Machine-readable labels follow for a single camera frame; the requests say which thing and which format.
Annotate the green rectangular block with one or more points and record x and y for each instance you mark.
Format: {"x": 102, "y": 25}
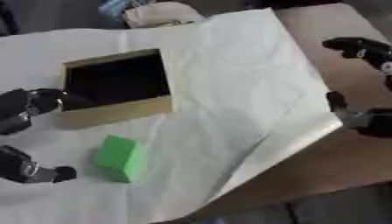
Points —
{"x": 118, "y": 158}

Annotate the tan cardboard box black inside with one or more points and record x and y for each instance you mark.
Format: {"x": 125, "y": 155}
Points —
{"x": 118, "y": 87}

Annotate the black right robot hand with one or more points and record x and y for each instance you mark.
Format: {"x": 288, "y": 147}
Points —
{"x": 375, "y": 54}

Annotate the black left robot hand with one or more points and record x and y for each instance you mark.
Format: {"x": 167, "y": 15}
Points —
{"x": 20, "y": 108}

